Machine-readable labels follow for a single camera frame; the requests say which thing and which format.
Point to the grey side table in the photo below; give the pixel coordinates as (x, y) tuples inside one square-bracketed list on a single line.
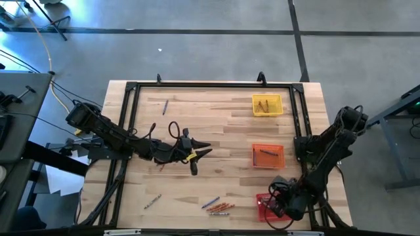
[(29, 82)]

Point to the orange plastic basket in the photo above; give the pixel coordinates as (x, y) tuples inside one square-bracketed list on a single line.
[(262, 164)]

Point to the black clamp tool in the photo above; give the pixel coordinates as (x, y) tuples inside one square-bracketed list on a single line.
[(10, 98)]

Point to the screws cluster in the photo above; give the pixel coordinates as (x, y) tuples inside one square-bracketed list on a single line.
[(210, 202), (266, 106)]

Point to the black device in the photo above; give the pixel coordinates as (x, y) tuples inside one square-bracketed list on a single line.
[(5, 131)]

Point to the black tripod stand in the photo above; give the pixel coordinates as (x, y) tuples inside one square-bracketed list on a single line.
[(50, 20)]

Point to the white paper sheet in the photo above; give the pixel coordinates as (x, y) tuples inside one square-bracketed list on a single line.
[(60, 182)]

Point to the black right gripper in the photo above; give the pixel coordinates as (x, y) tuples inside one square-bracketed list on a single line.
[(280, 195)]

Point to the grey screw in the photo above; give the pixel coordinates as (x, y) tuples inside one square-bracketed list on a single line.
[(269, 152)]

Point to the black table clamp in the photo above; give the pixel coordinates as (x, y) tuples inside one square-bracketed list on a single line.
[(159, 78), (261, 78)]

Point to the grey crayon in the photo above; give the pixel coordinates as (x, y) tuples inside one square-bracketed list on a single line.
[(219, 213), (152, 202)]

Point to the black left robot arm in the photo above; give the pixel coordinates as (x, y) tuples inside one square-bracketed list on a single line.
[(111, 136)]

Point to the yellow plastic basket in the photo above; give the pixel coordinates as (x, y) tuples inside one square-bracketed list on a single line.
[(275, 100)]

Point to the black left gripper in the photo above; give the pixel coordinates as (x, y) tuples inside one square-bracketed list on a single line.
[(174, 154)]

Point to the black steel beam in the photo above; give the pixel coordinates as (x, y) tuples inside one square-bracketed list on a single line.
[(59, 160)]

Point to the dark grey desk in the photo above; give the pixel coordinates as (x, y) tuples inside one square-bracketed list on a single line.
[(399, 157)]

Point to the yellow tape tag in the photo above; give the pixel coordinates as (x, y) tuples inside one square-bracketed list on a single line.
[(191, 156)]

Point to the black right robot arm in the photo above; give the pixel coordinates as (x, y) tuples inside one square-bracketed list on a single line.
[(328, 154)]

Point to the red plastic basket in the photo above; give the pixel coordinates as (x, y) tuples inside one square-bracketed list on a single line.
[(260, 213)]

